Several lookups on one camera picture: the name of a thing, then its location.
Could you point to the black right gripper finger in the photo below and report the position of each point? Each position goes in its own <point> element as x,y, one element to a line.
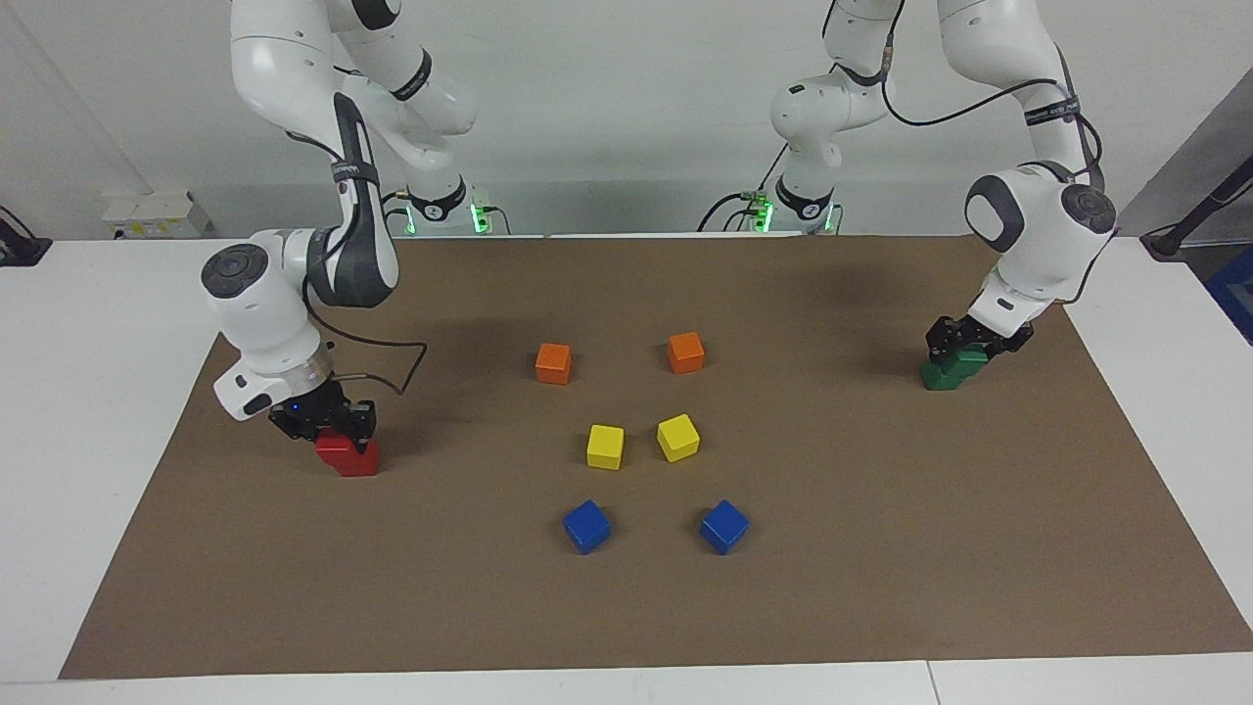
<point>289,425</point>
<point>362,423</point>

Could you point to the green wooden cube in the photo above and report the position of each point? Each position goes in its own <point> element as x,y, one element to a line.
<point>967,362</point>
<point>938,378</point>

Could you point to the yellow wooden cube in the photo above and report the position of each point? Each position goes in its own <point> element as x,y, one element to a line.
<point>677,438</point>
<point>605,447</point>

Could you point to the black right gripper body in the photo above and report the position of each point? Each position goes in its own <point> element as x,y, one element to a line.
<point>318,409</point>

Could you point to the green lit connector plug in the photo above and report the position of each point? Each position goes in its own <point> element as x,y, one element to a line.
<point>756,208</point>
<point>482,215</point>

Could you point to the red wooden cube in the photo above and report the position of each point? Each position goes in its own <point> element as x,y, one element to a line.
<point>333,448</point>
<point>360,464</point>

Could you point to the black stand leg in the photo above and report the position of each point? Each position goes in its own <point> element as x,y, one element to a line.
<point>1199,211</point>

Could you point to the orange wooden cube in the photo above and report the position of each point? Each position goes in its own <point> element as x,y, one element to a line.
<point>553,364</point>
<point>685,352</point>

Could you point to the black clamp base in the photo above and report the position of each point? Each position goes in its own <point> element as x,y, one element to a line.
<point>20,247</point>

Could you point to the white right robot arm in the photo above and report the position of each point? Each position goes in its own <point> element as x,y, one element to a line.
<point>264,313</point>

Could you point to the brown table mat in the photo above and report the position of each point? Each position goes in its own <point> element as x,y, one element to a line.
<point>392,587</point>

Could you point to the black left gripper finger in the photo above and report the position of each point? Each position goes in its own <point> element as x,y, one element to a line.
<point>942,338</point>
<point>1013,343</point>

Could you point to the white power strip box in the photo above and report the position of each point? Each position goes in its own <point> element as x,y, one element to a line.
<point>157,215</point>

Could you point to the blue box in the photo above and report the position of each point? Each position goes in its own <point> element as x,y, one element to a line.
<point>1235,294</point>

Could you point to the blue wooden cube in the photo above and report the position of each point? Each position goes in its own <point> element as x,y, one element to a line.
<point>586,527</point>
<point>724,527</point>

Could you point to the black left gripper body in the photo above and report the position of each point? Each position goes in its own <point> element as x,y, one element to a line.
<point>979,333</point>

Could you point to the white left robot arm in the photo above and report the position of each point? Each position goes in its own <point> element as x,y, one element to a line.
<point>1038,235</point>

